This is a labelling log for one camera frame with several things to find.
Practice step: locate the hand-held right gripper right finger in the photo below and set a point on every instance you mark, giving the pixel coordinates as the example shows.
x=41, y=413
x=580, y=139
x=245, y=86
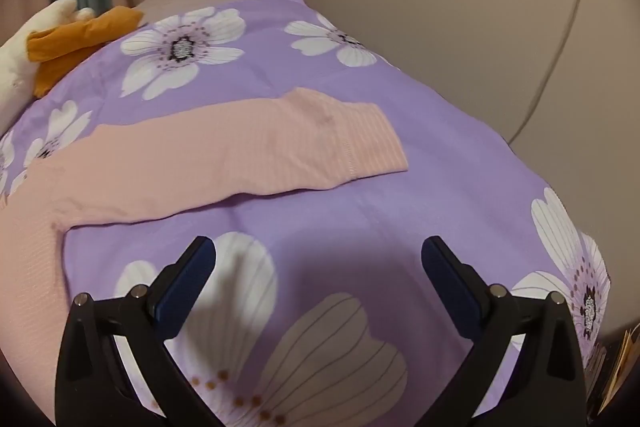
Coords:
x=447, y=289

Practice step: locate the pink knit sweater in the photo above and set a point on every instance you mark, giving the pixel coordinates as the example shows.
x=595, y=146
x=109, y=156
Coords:
x=200, y=167

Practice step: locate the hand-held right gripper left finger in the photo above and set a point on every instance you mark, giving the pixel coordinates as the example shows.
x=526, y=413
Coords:
x=182, y=289

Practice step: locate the purple floral bedsheet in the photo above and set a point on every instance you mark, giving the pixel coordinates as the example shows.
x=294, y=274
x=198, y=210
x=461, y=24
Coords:
x=350, y=132

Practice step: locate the stack of books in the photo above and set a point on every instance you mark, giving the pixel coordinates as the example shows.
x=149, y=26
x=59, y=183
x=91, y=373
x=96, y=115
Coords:
x=612, y=372

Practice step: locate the white plush duck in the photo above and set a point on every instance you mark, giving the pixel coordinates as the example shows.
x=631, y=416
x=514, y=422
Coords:
x=15, y=57

